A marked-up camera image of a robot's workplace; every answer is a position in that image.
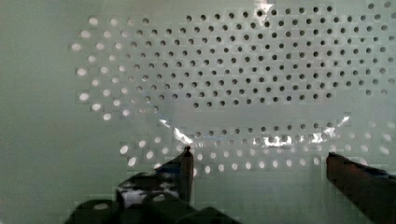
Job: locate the green plastic strainer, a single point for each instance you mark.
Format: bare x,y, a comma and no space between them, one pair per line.
94,91

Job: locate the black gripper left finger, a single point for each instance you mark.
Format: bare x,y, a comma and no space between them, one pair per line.
173,177

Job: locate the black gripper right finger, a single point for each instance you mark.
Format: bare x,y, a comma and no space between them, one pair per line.
371,190

